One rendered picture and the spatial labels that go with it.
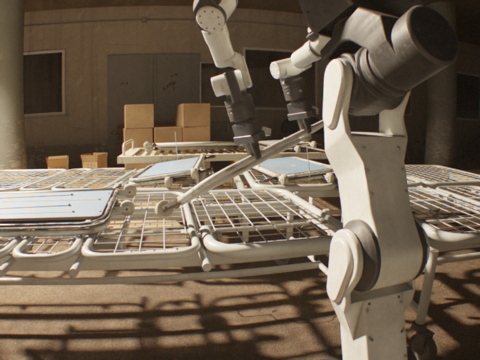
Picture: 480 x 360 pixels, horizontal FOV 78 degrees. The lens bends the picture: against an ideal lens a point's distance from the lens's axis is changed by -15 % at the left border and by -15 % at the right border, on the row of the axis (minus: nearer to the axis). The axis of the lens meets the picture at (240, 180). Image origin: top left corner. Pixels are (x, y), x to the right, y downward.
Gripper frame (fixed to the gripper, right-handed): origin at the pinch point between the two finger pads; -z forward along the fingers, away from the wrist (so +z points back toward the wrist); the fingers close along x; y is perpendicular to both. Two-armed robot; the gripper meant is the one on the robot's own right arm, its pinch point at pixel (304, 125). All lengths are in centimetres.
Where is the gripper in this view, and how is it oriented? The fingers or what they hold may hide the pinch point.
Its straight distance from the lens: 135.0
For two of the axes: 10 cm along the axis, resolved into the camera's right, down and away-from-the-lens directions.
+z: -2.8, -9.2, -2.6
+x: -6.6, -0.1, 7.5
